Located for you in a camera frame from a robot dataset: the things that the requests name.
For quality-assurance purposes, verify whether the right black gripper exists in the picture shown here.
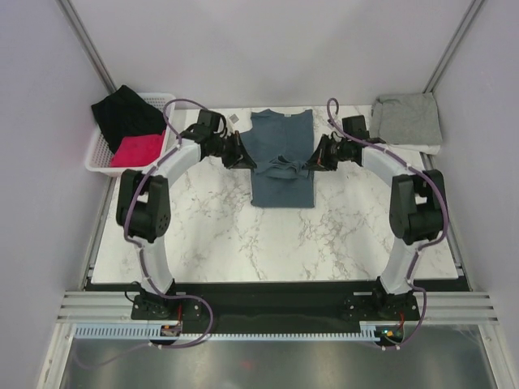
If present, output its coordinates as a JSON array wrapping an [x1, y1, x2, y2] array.
[[303, 135, 350, 172]]

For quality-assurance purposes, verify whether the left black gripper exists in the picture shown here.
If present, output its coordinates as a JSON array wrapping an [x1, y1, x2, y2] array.
[[211, 132, 256, 171]]

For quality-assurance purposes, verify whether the blue grey t shirt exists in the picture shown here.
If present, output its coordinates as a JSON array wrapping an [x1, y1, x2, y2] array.
[[241, 109, 315, 208]]

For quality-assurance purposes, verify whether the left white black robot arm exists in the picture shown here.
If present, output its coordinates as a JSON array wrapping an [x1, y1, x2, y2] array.
[[116, 109, 255, 318]]

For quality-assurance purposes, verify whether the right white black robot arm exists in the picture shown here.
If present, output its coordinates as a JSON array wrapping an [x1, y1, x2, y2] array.
[[303, 115, 448, 319]]

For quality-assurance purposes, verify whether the folded grey t shirt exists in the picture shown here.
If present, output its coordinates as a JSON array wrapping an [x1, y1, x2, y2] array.
[[369, 93, 443, 147]]

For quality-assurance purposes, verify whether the pink red t shirt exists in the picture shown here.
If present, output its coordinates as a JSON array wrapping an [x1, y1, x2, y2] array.
[[110, 130, 165, 168]]

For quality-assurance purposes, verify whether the black t shirt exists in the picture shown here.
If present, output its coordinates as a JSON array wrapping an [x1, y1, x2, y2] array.
[[91, 85, 166, 154]]

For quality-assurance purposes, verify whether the white plastic basket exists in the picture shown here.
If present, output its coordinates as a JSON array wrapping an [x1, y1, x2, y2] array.
[[84, 92, 175, 177]]

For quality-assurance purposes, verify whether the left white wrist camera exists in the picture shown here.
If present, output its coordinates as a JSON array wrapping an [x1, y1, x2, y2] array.
[[226, 113, 239, 134]]

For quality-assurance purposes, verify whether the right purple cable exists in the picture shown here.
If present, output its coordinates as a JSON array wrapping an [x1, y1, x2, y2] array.
[[326, 97, 449, 353]]

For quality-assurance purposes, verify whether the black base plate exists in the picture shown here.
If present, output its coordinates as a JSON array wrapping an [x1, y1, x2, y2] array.
[[131, 281, 419, 332]]

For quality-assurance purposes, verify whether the white slotted cable duct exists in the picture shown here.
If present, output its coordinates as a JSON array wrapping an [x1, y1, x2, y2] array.
[[75, 320, 441, 340]]

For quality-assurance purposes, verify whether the aluminium rail frame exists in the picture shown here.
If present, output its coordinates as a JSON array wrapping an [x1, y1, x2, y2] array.
[[57, 292, 497, 324]]

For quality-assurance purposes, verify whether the right corner aluminium post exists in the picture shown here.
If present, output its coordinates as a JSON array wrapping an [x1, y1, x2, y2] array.
[[422, 0, 487, 93]]

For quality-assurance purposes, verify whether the corner aluminium post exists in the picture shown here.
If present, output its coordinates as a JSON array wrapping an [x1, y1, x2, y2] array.
[[56, 0, 118, 92], [422, 0, 487, 93]]

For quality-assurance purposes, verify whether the left corner aluminium post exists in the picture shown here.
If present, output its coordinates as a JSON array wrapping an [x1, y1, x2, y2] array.
[[56, 0, 118, 92]]

